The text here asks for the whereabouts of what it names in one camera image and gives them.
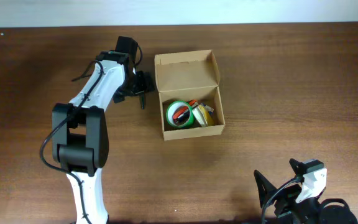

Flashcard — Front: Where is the black pen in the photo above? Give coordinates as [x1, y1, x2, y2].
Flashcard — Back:
[139, 93, 145, 110]

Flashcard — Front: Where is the blue white staples box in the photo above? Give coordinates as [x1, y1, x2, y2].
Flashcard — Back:
[204, 105, 214, 114]

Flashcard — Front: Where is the yellow sticky note pad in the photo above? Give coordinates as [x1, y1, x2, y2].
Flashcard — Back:
[192, 104, 214, 128]

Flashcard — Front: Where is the brown cardboard box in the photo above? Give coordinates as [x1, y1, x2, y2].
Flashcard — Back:
[154, 50, 226, 141]

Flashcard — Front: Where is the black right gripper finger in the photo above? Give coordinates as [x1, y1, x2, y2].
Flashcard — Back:
[289, 158, 303, 175]
[254, 170, 277, 208]

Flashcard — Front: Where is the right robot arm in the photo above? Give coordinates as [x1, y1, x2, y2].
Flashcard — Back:
[254, 159, 358, 224]

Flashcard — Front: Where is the black left camera cable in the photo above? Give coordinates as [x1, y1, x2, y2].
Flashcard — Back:
[39, 43, 144, 224]

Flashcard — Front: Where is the black camera cable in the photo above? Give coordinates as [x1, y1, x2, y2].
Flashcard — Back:
[39, 43, 144, 224]
[260, 174, 304, 224]

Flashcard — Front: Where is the black right camera cable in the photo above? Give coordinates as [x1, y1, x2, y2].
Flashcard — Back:
[260, 174, 304, 224]

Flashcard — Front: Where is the orange black stapler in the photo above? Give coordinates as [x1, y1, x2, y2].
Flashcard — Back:
[172, 100, 198, 125]

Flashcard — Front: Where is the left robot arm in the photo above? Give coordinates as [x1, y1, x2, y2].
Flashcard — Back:
[40, 36, 154, 223]

